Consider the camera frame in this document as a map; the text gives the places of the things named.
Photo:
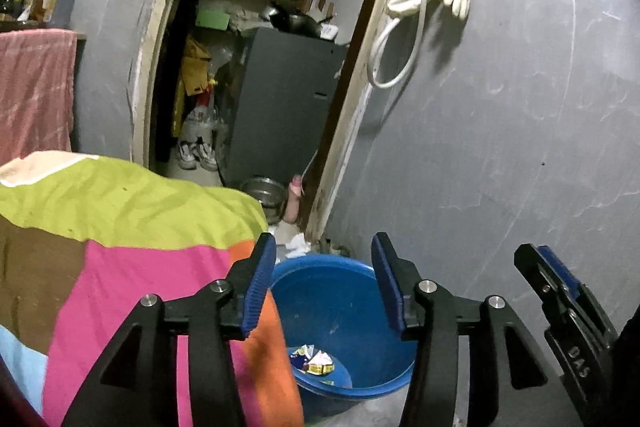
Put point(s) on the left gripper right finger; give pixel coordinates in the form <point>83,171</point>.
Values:
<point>511,383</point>

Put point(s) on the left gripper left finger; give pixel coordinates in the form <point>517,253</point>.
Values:
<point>134,380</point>

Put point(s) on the blue white wrapper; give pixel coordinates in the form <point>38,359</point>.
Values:
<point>301,356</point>

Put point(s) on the multicolour patchwork cloth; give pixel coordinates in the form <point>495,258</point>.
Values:
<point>83,238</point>

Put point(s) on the blue plastic bucket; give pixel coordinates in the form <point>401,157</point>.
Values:
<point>333,303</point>

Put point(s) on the steel bowl on floor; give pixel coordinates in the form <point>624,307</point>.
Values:
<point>271,194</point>

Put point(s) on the pink bottle on floor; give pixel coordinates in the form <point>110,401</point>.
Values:
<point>295,193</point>

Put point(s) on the yellow bag in closet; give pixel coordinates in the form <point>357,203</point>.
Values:
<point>194,67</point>

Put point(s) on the dark grey cabinet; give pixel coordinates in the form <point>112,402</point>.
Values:
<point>275,105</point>

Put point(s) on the pink checked cloth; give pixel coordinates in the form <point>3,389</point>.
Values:
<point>37,91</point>

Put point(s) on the black wok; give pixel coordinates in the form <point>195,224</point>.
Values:
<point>296,24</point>

